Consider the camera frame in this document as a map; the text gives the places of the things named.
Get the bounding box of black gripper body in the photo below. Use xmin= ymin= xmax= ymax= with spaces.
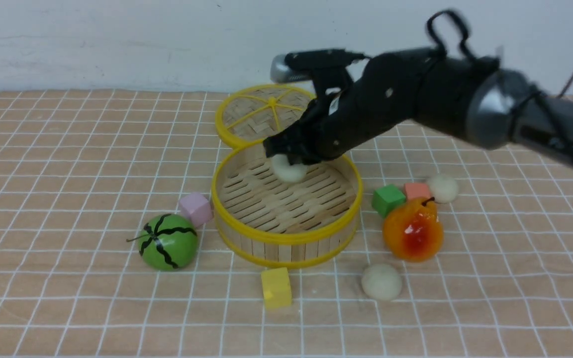
xmin=294 ymin=50 xmax=434 ymax=161

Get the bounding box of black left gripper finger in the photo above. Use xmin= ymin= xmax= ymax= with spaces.
xmin=262 ymin=131 xmax=307 ymax=159

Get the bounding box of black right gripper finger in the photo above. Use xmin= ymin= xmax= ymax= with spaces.
xmin=286 ymin=152 xmax=324 ymax=166

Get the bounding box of white bun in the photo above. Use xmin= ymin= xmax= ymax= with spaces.
xmin=425 ymin=173 xmax=460 ymax=204
xmin=271 ymin=154 xmax=308 ymax=183
xmin=360 ymin=263 xmax=404 ymax=301

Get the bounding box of white bun front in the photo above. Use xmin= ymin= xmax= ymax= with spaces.
xmin=360 ymin=263 xmax=404 ymax=301

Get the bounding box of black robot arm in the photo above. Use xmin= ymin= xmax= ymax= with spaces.
xmin=263 ymin=48 xmax=573 ymax=166

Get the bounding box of yellow bamboo steamer lid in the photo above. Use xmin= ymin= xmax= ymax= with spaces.
xmin=214 ymin=84 xmax=314 ymax=149

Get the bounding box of yellow bamboo steamer tray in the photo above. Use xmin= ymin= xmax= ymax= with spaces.
xmin=211 ymin=140 xmax=364 ymax=269

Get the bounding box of green wooden cube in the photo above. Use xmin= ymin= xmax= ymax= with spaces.
xmin=371 ymin=185 xmax=406 ymax=218

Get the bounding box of salmon wooden cube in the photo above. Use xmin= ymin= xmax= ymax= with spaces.
xmin=403 ymin=182 xmax=432 ymax=201

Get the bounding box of pink wooden cube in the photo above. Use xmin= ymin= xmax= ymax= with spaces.
xmin=178 ymin=192 xmax=214 ymax=227

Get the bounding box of orange toy pear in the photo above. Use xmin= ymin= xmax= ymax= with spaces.
xmin=382 ymin=197 xmax=444 ymax=263

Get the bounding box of yellow wooden cube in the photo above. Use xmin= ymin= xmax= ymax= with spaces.
xmin=261 ymin=267 xmax=292 ymax=310

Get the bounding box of green toy watermelon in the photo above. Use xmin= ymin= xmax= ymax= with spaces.
xmin=126 ymin=213 xmax=199 ymax=270

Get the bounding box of checkered tan tablecloth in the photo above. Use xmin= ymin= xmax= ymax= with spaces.
xmin=0 ymin=90 xmax=573 ymax=358

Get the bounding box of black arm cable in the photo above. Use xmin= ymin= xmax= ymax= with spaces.
xmin=426 ymin=10 xmax=472 ymax=60

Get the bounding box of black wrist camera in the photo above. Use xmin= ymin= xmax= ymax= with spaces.
xmin=269 ymin=48 xmax=370 ymax=97

